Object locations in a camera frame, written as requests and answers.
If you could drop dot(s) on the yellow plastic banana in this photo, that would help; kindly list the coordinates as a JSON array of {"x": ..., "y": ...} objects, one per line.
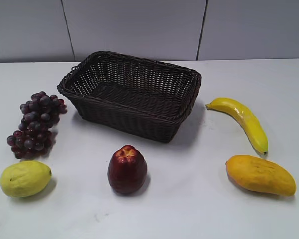
[{"x": 246, "y": 119}]

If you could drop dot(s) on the dark brown wicker basket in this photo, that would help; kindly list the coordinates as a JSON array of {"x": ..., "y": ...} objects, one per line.
[{"x": 139, "y": 96}]

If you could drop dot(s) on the dark red apple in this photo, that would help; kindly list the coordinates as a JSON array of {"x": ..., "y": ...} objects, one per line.
[{"x": 127, "y": 170}]

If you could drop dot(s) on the purple grape bunch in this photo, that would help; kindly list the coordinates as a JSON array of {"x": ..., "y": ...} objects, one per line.
[{"x": 34, "y": 136}]

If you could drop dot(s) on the orange yellow mango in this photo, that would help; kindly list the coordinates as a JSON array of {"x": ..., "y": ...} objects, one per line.
[{"x": 259, "y": 175}]

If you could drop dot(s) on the yellow lemon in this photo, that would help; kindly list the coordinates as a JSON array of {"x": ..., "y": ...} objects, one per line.
[{"x": 25, "y": 179}]

